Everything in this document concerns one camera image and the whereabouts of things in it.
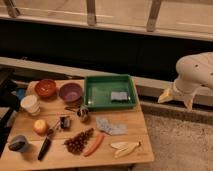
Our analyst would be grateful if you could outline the blue object at table edge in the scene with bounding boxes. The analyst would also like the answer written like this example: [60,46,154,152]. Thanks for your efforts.
[16,88,26,100]

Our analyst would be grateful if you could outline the orange carrot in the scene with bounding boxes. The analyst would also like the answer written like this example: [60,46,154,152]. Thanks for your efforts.
[83,133,104,157]

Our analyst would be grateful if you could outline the black handled knife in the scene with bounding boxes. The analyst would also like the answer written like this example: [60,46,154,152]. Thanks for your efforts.
[37,122,59,161]

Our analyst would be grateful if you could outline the small black metal clip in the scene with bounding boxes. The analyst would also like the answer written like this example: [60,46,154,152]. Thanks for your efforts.
[60,116,71,130]

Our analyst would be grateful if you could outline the crumpled blue cloth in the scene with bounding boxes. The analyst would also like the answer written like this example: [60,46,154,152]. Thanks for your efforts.
[96,117,127,135]

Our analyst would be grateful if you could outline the red yellow apple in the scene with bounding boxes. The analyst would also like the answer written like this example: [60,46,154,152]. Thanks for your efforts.
[33,119,49,136]

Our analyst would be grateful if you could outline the silver measuring cup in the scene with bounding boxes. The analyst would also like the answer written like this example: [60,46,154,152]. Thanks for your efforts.
[65,106,89,123]

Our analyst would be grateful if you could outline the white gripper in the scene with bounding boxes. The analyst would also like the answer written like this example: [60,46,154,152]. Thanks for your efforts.
[158,78,200,111]

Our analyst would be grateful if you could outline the blue grey sponge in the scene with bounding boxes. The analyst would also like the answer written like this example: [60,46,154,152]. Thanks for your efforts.
[111,92,128,101]

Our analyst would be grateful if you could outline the metal window post middle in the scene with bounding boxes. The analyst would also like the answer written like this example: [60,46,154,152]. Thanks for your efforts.
[86,0,96,26]

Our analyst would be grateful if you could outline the metal window post left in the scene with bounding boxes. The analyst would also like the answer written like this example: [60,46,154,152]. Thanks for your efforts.
[3,0,20,18]

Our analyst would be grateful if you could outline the purple bowl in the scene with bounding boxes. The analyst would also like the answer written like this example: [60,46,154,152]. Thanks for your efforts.
[59,83,83,103]

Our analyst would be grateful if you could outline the green plastic tray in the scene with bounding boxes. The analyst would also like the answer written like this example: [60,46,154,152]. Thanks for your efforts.
[84,75,137,111]

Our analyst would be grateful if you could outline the white paper cup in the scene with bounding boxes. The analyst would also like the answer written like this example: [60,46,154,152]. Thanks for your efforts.
[21,95,40,116]

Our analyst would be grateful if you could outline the metal window post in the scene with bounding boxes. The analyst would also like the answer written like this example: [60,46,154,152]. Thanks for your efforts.
[86,0,96,26]
[146,0,162,32]
[3,0,20,18]

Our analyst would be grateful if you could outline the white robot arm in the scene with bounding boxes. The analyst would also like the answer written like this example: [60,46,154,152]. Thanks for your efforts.
[158,52,213,110]

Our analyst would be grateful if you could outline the metal window post right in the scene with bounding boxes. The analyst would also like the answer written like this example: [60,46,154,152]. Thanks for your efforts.
[146,0,162,32]

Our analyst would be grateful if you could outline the pale banana peel piece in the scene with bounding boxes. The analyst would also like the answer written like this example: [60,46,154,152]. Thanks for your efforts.
[110,142,127,149]

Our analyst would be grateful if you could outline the yellow banana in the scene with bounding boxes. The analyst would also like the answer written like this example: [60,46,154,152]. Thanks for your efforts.
[114,142,140,158]

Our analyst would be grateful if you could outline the red orange bowl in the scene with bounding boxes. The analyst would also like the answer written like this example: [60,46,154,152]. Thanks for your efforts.
[34,79,57,98]

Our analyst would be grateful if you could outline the bunch of dark grapes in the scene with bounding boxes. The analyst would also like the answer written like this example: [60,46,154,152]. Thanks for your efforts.
[64,128,94,155]

